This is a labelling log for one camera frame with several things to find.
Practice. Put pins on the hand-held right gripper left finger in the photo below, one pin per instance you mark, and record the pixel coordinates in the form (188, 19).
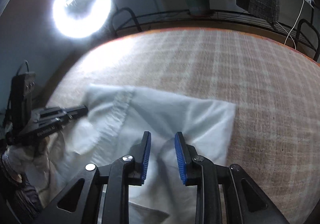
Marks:
(146, 156)

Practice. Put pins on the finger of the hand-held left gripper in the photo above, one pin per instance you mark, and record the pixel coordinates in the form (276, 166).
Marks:
(75, 109)
(60, 119)

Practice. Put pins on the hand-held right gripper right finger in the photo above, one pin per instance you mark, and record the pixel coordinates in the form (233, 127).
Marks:
(179, 159)

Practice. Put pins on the white garment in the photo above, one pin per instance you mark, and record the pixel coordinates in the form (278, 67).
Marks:
(175, 114)

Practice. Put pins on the person's left hand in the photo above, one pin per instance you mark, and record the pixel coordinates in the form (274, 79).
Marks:
(37, 154)

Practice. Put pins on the tan plaid blanket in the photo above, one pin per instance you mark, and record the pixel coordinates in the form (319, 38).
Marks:
(250, 89)

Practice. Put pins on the black metal rack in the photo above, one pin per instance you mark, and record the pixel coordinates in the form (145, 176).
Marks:
(225, 15)

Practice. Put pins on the green plant pot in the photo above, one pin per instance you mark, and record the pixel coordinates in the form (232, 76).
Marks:
(198, 5)

